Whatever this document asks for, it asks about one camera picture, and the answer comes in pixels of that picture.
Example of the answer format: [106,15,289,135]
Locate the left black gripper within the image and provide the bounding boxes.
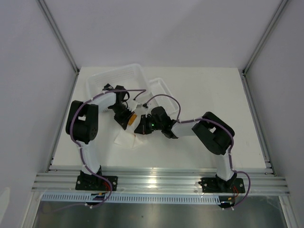
[110,104,134,130]

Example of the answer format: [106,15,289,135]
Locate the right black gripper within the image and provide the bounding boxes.
[134,114,163,135]

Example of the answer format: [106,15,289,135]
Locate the orange plastic spoon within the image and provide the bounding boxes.
[128,114,137,126]

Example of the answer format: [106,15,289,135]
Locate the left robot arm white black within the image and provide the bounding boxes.
[66,84,141,190]

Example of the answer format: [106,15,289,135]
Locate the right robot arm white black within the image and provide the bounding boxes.
[134,106,237,192]

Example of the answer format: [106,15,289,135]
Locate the small white plastic tray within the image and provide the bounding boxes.
[148,77,180,114]

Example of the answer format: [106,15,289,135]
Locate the large white plastic basket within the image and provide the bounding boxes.
[86,64,151,101]

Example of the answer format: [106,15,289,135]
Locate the left side aluminium rail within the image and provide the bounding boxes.
[44,70,80,173]

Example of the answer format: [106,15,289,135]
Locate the aluminium rail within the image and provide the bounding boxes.
[44,70,80,173]
[239,70,277,176]
[32,166,290,196]

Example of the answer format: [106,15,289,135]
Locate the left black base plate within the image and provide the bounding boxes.
[75,175,118,191]

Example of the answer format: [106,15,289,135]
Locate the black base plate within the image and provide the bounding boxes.
[198,177,246,193]
[75,175,118,191]

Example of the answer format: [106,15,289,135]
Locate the white slotted cable duct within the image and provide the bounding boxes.
[41,192,220,205]

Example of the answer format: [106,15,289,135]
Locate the aluminium front rail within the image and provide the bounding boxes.
[32,166,290,196]

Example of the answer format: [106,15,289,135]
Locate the right side aluminium rail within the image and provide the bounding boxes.
[239,70,277,176]

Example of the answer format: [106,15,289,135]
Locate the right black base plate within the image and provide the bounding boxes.
[198,177,246,193]

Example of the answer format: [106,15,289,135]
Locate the left aluminium frame post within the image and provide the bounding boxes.
[36,0,80,74]

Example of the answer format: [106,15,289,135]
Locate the aluminium frame post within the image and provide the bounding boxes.
[242,0,292,76]
[36,0,80,74]

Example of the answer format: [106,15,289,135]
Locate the right aluminium frame post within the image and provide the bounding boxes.
[242,0,292,76]

